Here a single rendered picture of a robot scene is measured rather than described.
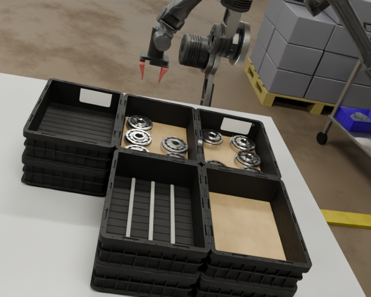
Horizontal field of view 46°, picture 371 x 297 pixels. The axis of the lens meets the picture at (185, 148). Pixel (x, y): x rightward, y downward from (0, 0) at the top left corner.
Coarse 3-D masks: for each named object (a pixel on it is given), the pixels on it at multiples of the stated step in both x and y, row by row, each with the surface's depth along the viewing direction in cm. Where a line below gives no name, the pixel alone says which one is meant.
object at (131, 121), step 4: (132, 116) 177; (136, 116) 178; (140, 116) 179; (128, 120) 174; (132, 120) 175; (148, 120) 178; (132, 124) 173; (136, 124) 173; (148, 124) 176; (152, 124) 176; (136, 128) 171; (140, 128) 171; (144, 128) 172; (148, 128) 173
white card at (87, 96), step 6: (84, 90) 175; (90, 90) 175; (84, 96) 176; (90, 96) 176; (96, 96) 176; (102, 96) 176; (108, 96) 176; (84, 102) 178; (90, 102) 178; (96, 102) 178; (102, 102) 178; (108, 102) 178
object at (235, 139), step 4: (236, 136) 185; (240, 136) 186; (244, 136) 187; (232, 140) 182; (236, 140) 182; (236, 144) 179; (240, 144) 180; (252, 144) 183; (244, 148) 178; (248, 148) 179; (252, 148) 180
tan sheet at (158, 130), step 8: (152, 128) 179; (160, 128) 181; (168, 128) 183; (176, 128) 184; (184, 128) 186; (152, 136) 175; (160, 136) 176; (168, 136) 178; (176, 136) 179; (184, 136) 181; (152, 144) 170; (152, 152) 166; (160, 152) 167
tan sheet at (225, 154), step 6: (228, 138) 188; (222, 144) 183; (228, 144) 184; (204, 150) 176; (210, 150) 177; (216, 150) 178; (222, 150) 179; (228, 150) 180; (210, 156) 173; (216, 156) 174; (222, 156) 175; (228, 156) 177; (234, 156) 178; (222, 162) 172; (228, 162) 173
